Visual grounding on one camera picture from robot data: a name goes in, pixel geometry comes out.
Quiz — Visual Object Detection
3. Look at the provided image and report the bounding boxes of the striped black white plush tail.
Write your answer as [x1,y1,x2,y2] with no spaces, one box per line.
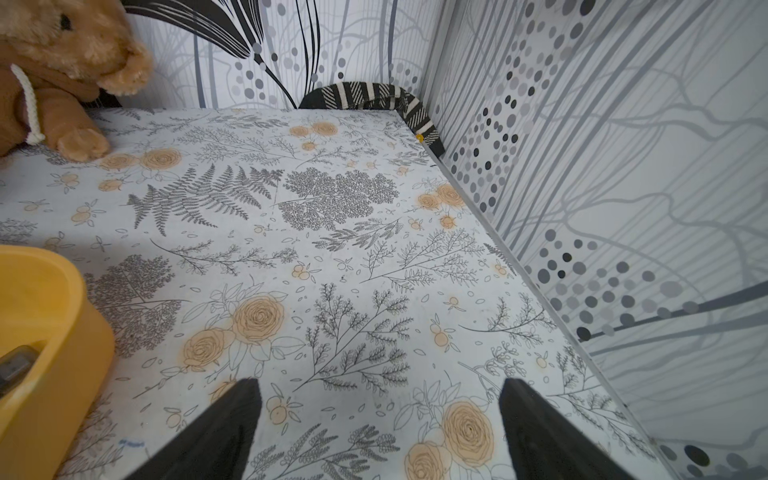
[299,81,446,158]

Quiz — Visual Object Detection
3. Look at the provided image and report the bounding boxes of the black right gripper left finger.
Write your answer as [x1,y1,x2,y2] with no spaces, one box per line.
[129,378,262,480]

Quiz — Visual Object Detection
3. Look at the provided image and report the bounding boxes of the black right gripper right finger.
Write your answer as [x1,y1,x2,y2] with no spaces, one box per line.
[499,378,632,480]

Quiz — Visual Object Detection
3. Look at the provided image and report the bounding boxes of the brown teddy bear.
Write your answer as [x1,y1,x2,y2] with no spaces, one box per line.
[1,0,153,162]

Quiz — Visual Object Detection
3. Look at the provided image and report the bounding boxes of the yellow plastic storage box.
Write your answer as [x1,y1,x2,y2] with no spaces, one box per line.
[1,246,115,479]

